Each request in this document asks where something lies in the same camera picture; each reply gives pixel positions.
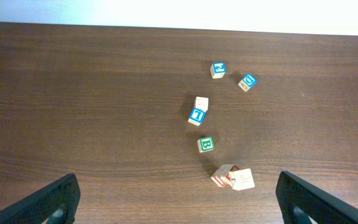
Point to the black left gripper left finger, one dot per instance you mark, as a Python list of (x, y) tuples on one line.
[(54, 203)]

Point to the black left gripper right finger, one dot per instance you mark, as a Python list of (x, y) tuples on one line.
[(302, 202)]

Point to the wooden block with elephant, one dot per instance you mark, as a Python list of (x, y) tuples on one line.
[(241, 179)]

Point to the wooden block number 8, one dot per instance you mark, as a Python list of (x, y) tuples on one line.
[(221, 176)]

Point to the wooden block green letter B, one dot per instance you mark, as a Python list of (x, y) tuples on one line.
[(205, 144)]

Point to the wooden block blue letter D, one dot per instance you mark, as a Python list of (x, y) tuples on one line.
[(247, 82)]

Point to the wooden block blue letter T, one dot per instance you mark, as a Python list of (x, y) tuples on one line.
[(196, 117)]

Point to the wooden block with dog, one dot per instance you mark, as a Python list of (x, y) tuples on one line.
[(201, 103)]

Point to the wooden block blue letter Z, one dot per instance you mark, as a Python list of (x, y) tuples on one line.
[(218, 70)]

